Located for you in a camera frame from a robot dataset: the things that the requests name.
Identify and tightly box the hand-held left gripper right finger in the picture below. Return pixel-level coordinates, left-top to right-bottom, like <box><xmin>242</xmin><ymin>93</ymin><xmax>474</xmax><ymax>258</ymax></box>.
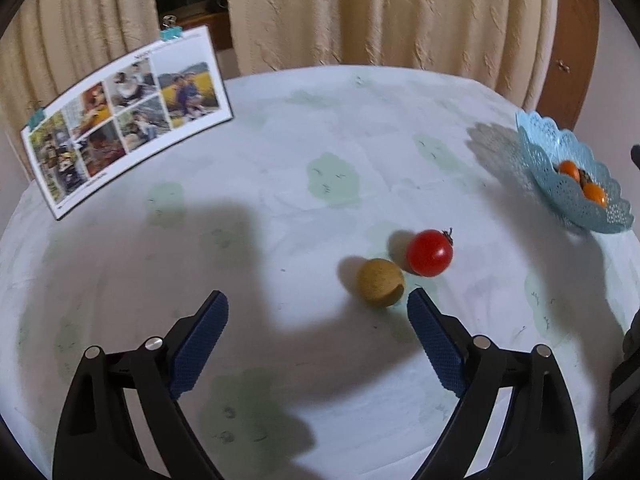
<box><xmin>406</xmin><ymin>287</ymin><xmax>585</xmax><ymax>480</ymax></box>

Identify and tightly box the photo collage board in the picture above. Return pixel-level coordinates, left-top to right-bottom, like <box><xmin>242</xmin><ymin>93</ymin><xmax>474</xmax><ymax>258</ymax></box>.
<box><xmin>21</xmin><ymin>26</ymin><xmax>235</xmax><ymax>221</ymax></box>

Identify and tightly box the tan round longan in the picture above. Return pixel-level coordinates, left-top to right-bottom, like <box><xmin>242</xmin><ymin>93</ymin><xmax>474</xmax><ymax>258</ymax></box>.
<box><xmin>356</xmin><ymin>258</ymin><xmax>405</xmax><ymax>308</ymax></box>

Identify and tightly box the red cherry tomato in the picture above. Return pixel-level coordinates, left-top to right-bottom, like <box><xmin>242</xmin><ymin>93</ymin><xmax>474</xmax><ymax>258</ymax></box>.
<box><xmin>406</xmin><ymin>227</ymin><xmax>455</xmax><ymax>277</ymax></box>

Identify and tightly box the brown wooden cabinet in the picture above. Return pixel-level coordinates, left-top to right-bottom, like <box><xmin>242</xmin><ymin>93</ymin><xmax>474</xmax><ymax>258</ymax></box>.
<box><xmin>540</xmin><ymin>0</ymin><xmax>601</xmax><ymax>128</ymax></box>

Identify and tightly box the brown wooden furniture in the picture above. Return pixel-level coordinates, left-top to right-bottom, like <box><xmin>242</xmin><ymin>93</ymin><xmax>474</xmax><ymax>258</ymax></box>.
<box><xmin>177</xmin><ymin>10</ymin><xmax>231</xmax><ymax>53</ymax></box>

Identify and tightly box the blue lace plastic basket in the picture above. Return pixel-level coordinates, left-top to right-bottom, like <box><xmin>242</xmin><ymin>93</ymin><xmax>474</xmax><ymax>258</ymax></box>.
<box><xmin>515</xmin><ymin>111</ymin><xmax>635</xmax><ymax>234</ymax></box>

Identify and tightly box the orange oval fruit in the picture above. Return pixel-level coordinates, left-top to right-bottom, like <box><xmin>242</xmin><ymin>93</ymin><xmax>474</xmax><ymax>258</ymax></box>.
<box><xmin>582</xmin><ymin>182</ymin><xmax>608</xmax><ymax>207</ymax></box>

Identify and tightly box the cream textured curtain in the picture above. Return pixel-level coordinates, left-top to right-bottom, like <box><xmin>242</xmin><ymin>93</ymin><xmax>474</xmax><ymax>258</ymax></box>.
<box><xmin>223</xmin><ymin>0</ymin><xmax>560</xmax><ymax>111</ymax></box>
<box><xmin>0</xmin><ymin>0</ymin><xmax>161</xmax><ymax>181</ymax></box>

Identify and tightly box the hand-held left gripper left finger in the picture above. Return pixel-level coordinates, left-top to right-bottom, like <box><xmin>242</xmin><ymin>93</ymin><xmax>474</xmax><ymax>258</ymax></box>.
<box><xmin>52</xmin><ymin>290</ymin><xmax>230</xmax><ymax>480</ymax></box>

